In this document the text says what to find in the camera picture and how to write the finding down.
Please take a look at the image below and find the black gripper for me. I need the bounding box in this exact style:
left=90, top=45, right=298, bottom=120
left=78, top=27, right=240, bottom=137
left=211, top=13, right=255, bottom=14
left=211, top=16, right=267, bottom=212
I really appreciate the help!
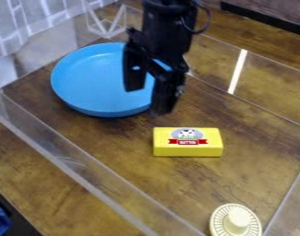
left=122, top=0, right=197, bottom=116

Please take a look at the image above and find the yellow butter brick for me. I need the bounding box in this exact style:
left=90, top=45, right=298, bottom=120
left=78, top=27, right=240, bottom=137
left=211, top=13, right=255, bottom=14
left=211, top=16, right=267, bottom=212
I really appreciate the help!
left=153, top=127, right=224, bottom=158

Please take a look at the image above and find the blue round tray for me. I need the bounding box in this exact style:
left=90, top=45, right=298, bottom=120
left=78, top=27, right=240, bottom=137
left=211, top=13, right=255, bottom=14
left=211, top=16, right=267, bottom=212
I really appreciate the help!
left=50, top=42, right=173, bottom=118

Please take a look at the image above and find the clear acrylic barrier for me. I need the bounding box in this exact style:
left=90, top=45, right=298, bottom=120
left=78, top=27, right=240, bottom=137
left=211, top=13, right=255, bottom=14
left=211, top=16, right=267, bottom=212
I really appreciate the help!
left=0, top=91, right=207, bottom=236

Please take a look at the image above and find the cream round lid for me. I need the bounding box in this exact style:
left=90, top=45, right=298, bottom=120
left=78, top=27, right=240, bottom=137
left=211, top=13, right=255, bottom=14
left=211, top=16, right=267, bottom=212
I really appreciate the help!
left=209, top=204, right=261, bottom=236

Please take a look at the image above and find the clear acrylic corner bracket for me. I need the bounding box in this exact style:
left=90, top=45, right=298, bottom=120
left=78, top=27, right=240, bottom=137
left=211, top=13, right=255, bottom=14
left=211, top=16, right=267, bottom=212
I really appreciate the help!
left=84, top=0, right=126, bottom=39

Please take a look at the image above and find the black cable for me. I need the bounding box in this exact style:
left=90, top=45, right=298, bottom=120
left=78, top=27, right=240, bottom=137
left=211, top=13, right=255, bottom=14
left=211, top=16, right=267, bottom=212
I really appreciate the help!
left=180, top=0, right=213, bottom=35

